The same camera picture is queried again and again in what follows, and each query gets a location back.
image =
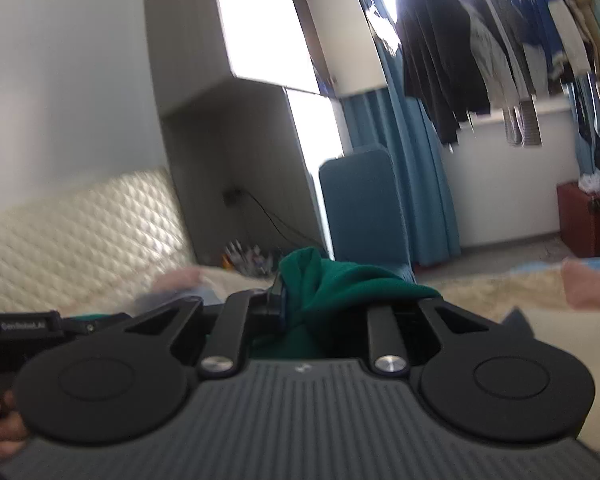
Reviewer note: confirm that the green sweater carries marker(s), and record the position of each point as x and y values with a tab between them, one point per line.
350	280

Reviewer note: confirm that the group of small bottles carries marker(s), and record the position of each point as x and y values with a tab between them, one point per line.
250	260

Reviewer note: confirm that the blue chair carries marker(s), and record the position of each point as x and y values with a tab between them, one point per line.
360	200

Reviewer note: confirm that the row of hanging clothes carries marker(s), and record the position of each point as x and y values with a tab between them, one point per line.
430	50

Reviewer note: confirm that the brown suitcase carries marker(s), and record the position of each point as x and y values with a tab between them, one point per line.
585	220

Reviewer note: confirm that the grey wardrobe cabinet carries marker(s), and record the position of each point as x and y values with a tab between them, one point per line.
260	15

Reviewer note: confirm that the white plastic bag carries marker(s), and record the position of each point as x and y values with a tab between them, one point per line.
594	181

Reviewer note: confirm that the blue curtain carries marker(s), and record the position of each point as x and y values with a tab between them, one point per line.
585	125
420	170

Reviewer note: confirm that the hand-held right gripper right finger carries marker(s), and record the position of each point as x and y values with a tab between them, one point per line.
380	325

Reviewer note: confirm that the cream quilted headboard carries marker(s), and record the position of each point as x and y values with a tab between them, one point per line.
80	240

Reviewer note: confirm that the patchwork quilt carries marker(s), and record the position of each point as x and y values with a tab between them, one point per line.
480	290

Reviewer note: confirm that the person's left hand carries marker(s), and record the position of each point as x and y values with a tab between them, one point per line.
5	430

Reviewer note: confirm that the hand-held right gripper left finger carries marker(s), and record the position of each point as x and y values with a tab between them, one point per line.
282	307

